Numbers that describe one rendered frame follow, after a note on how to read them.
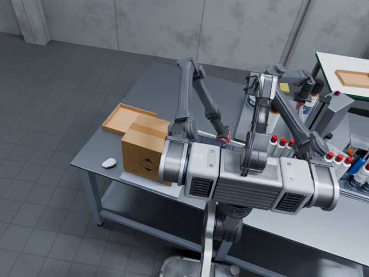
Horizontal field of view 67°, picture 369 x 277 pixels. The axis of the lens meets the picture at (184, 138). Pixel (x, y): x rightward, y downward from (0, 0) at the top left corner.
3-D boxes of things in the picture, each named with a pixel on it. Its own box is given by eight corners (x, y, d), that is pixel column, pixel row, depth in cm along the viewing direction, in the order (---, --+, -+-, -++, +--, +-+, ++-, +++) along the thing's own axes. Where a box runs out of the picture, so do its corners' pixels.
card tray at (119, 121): (157, 118, 204) (157, 114, 201) (143, 142, 186) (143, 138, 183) (120, 107, 208) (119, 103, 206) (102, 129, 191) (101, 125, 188)
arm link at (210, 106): (179, 76, 134) (201, 71, 131) (179, 67, 137) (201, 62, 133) (205, 120, 170) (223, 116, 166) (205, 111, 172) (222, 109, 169)
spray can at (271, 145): (268, 156, 181) (279, 134, 166) (268, 162, 177) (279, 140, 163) (261, 155, 181) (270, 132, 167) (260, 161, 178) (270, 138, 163)
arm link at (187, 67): (173, 54, 130) (194, 48, 126) (184, 73, 141) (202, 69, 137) (166, 137, 107) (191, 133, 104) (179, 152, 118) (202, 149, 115)
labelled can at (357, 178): (356, 183, 172) (375, 162, 158) (357, 190, 169) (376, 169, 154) (347, 181, 173) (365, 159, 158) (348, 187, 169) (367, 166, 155)
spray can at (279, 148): (277, 161, 179) (289, 139, 164) (275, 166, 176) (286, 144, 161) (269, 158, 180) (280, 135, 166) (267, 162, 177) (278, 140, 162)
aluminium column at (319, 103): (279, 183, 173) (329, 98, 125) (278, 189, 169) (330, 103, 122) (272, 181, 173) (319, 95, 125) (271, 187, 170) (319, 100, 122)
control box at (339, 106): (335, 129, 143) (355, 100, 130) (317, 142, 135) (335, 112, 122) (319, 117, 149) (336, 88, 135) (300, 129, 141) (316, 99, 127)
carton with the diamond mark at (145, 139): (184, 158, 177) (188, 127, 158) (171, 187, 161) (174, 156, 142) (140, 143, 182) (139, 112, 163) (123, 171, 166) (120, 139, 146)
